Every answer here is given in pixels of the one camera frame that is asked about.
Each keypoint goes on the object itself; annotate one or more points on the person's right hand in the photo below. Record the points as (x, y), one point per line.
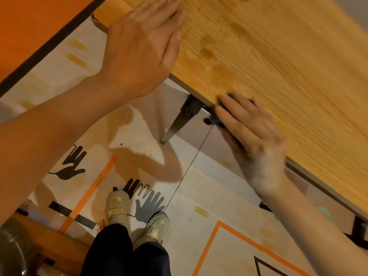
(258, 146)

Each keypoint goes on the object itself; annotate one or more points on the person's left hand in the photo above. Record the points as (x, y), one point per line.
(135, 54)

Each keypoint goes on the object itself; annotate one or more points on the person's right thumb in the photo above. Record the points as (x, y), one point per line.
(228, 122)

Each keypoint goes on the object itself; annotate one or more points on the person's left thumb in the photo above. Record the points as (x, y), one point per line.
(173, 51)

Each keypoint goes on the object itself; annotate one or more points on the person's left forearm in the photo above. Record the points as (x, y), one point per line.
(57, 123)

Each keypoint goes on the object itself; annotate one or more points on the person's right forearm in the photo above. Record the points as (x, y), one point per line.
(313, 235)

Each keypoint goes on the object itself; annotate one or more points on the grey metal table leg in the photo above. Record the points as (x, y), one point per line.
(179, 120)

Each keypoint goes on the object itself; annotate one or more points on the orange board with black edge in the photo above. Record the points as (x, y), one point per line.
(31, 28)

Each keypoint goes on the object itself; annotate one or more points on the dark navy trousers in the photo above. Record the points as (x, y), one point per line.
(120, 255)

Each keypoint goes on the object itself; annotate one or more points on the wooden bench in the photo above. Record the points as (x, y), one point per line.
(54, 244)

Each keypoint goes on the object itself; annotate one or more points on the grey metal pot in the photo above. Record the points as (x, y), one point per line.
(13, 250)

